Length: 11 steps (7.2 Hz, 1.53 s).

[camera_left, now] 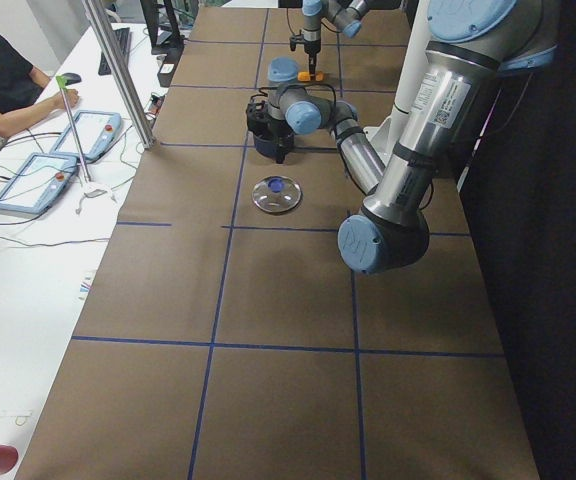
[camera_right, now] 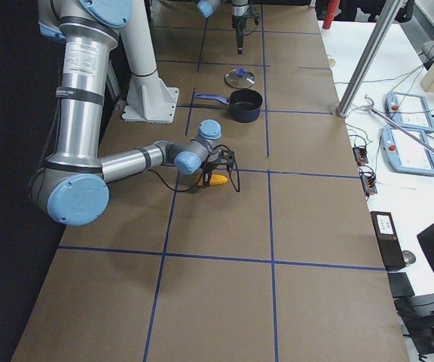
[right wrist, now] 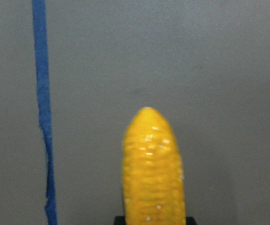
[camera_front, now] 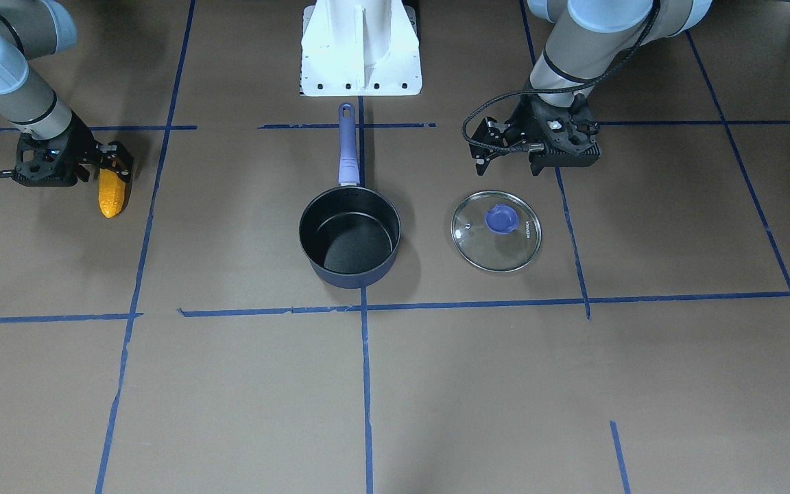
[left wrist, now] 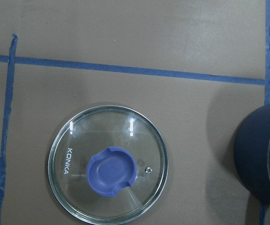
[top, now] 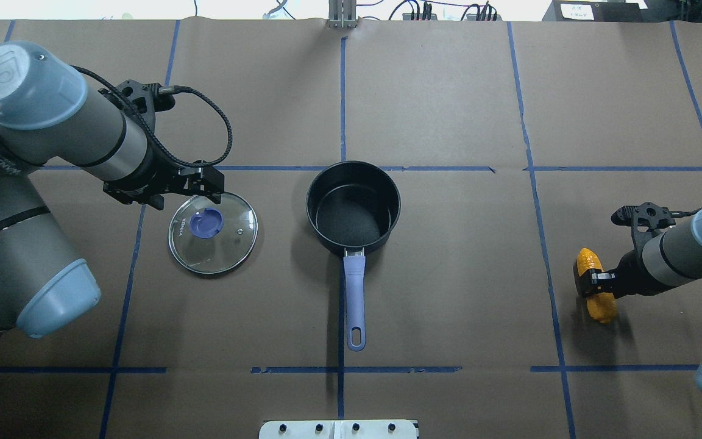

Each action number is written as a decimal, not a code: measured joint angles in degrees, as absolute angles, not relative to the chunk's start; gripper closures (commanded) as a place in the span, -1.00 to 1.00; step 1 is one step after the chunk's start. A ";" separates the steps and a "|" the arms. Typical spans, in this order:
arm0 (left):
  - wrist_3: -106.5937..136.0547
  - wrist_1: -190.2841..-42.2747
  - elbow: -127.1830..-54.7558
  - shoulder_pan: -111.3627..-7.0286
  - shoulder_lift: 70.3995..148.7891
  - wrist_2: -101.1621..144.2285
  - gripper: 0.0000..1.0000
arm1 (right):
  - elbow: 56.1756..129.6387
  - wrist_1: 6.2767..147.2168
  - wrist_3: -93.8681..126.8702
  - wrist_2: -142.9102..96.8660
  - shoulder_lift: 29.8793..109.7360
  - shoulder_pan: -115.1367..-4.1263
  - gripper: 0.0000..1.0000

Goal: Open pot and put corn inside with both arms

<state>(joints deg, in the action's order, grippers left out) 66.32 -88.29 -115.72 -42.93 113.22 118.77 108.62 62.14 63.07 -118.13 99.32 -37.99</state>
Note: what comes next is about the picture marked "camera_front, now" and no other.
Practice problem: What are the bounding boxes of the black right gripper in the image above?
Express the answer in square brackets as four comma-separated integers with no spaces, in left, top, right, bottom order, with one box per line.
[12,113,134,187]

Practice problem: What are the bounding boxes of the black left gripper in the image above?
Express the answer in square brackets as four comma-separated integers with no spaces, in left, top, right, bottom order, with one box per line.
[469,94,601,177]

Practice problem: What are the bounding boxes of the yellow plastic corn cob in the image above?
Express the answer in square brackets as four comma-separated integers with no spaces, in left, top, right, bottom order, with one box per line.
[98,169,127,219]

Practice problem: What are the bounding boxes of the glass pot lid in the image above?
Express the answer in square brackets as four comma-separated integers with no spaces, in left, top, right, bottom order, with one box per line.
[449,190,543,273]

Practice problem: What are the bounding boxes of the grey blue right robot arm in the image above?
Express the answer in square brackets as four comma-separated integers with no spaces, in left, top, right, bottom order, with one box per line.
[0,1,134,187]

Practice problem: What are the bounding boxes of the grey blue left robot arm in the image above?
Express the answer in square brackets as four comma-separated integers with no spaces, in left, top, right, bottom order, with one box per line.
[463,1,711,176]

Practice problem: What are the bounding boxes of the dark blue saucepan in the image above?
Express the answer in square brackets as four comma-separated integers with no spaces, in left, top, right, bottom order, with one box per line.
[298,102,402,289]

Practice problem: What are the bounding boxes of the black braided left gripper cable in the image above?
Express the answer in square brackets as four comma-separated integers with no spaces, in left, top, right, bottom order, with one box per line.
[462,0,663,155]

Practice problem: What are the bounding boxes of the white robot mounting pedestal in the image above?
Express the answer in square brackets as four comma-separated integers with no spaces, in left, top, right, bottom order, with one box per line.
[299,1,423,97]

